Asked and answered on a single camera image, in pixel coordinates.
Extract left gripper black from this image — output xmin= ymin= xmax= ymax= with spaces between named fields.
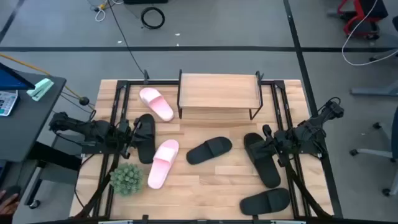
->
xmin=119 ymin=116 xmax=144 ymax=160

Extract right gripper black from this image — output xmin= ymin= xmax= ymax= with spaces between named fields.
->
xmin=263 ymin=124 xmax=296 ymax=168

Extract black slide sandal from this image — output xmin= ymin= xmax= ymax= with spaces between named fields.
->
xmin=134 ymin=113 xmax=157 ymax=165
xmin=185 ymin=136 xmax=233 ymax=166
xmin=239 ymin=187 xmax=291 ymax=217
xmin=243 ymin=132 xmax=282 ymax=189

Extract pink slide sandal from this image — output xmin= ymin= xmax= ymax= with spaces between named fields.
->
xmin=147 ymin=139 xmax=180 ymax=190
xmin=139 ymin=87 xmax=175 ymax=123

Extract wooden shelf black metal legs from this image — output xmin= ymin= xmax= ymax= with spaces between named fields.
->
xmin=177 ymin=69 xmax=265 ymax=121

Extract green artificial plant ball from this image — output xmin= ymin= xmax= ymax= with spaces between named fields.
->
xmin=109 ymin=162 xmax=145 ymax=197

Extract office chair grey base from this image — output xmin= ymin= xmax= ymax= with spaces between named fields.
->
xmin=349 ymin=105 xmax=398 ymax=198

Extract mint green stapler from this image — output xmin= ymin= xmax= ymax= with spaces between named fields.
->
xmin=26 ymin=78 xmax=55 ymax=102

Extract black desk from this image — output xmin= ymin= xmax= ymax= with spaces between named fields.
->
xmin=0 ymin=70 xmax=82 ymax=210

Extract grey desk foot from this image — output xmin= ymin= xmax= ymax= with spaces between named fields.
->
xmin=350 ymin=48 xmax=398 ymax=98

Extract white calculator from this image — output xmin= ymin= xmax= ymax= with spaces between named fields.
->
xmin=0 ymin=90 xmax=19 ymax=117

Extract blue screen monitor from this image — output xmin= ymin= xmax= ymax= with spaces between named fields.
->
xmin=0 ymin=62 xmax=36 ymax=91

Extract person's hand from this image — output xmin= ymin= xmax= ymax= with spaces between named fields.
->
xmin=0 ymin=189 xmax=20 ymax=216

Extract red and black chair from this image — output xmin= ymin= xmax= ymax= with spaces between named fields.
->
xmin=326 ymin=0 xmax=389 ymax=40

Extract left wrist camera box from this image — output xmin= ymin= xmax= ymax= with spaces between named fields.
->
xmin=118 ymin=119 xmax=131 ymax=134

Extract black cable sleeve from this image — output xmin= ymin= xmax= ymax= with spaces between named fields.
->
xmin=284 ymin=155 xmax=332 ymax=219
xmin=74 ymin=148 xmax=123 ymax=219

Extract black metal table frame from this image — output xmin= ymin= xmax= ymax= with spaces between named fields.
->
xmin=93 ymin=70 xmax=315 ymax=224

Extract long black floor cable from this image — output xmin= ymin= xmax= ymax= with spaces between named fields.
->
xmin=106 ymin=0 xmax=147 ymax=77

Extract coiled black cable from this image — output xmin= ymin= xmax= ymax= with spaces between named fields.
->
xmin=140 ymin=6 xmax=166 ymax=30

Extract yellow floor cable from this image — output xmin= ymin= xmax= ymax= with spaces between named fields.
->
xmin=0 ymin=52 xmax=96 ymax=110

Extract long white floor cable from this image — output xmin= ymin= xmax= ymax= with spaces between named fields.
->
xmin=341 ymin=0 xmax=398 ymax=67

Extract white cable yellow plug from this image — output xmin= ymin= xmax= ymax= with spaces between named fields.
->
xmin=94 ymin=0 xmax=124 ymax=23

